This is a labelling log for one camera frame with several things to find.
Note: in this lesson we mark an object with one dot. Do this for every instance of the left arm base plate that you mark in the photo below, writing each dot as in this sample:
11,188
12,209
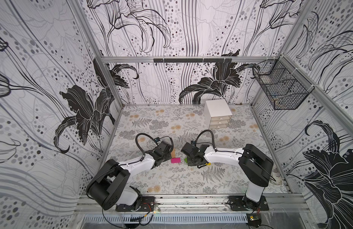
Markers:
143,204

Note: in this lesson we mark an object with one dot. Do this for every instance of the black wall bar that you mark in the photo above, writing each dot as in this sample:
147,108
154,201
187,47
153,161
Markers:
190,60

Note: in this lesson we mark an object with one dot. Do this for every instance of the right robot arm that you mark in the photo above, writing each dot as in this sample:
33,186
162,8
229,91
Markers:
256,165

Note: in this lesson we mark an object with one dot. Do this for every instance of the white drawer cabinet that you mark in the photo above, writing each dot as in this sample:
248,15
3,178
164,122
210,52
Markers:
217,114

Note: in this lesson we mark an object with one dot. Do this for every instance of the black wire basket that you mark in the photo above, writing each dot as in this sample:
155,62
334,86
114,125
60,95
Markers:
280,84

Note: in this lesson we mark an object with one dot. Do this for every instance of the crumpled white cloth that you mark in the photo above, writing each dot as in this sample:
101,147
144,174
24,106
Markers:
277,177

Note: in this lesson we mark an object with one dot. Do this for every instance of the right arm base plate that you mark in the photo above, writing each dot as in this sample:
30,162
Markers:
242,203

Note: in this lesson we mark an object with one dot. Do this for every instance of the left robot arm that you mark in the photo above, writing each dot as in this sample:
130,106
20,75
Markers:
110,187

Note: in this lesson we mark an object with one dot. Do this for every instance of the small electronics board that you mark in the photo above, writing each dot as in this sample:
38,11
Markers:
254,220

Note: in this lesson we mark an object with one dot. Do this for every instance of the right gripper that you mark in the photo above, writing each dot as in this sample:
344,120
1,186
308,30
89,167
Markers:
186,151

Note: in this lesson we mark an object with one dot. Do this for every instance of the pink building block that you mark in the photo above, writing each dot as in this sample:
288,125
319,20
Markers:
176,160

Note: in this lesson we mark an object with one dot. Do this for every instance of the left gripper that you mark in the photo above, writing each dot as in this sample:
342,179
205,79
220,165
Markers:
168,155

